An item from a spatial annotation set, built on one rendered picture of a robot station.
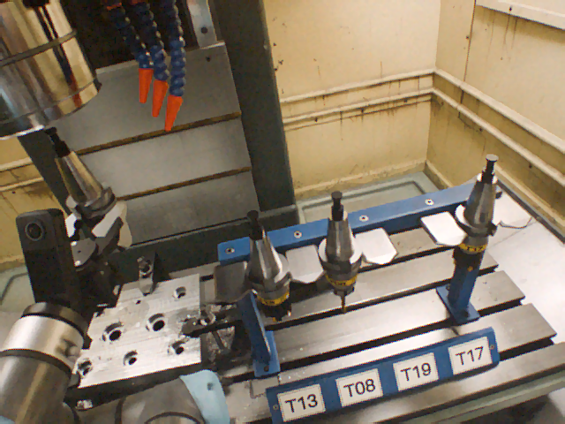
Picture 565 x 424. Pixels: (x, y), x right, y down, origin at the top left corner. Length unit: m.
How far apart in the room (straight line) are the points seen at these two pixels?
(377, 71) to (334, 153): 0.36
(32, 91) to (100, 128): 0.57
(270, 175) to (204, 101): 0.31
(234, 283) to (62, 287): 0.22
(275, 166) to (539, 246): 0.78
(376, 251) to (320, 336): 0.34
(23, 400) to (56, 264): 0.14
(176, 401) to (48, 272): 0.20
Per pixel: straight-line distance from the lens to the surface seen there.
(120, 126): 0.98
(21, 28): 0.44
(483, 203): 0.58
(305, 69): 1.37
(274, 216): 1.18
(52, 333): 0.44
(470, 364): 0.80
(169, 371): 0.78
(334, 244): 0.50
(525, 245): 1.20
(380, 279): 0.92
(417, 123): 1.64
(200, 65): 0.91
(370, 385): 0.74
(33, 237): 0.47
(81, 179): 0.54
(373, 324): 0.84
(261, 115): 1.01
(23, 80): 0.44
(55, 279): 0.47
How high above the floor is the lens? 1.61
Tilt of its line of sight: 39 degrees down
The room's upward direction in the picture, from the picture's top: 11 degrees counter-clockwise
